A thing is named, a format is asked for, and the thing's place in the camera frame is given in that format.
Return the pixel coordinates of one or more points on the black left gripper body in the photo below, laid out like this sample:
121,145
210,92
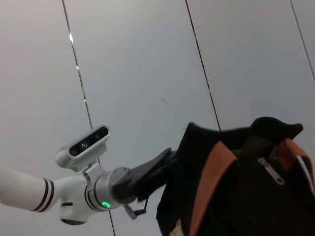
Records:
142,179

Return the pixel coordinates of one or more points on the silver zipper pull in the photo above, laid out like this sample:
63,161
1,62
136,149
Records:
272,172

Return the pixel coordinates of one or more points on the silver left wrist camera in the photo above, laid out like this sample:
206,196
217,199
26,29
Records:
83,150

